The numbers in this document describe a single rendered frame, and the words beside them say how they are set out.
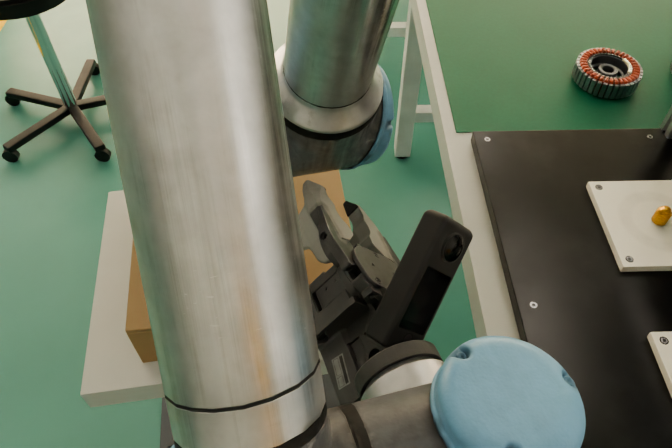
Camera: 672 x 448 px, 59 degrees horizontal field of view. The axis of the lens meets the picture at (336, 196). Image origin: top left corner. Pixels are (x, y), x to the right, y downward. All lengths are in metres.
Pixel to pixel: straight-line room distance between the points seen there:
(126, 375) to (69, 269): 1.12
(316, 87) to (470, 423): 0.33
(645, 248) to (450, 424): 0.62
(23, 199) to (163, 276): 1.87
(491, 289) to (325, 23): 0.47
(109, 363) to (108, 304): 0.08
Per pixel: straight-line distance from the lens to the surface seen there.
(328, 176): 0.81
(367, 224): 0.58
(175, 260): 0.25
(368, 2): 0.44
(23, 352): 1.77
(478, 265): 0.83
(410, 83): 1.79
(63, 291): 1.83
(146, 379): 0.76
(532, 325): 0.77
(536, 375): 0.32
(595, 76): 1.13
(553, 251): 0.85
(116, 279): 0.85
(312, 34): 0.48
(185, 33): 0.24
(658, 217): 0.91
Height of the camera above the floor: 1.42
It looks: 49 degrees down
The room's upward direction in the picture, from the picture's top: straight up
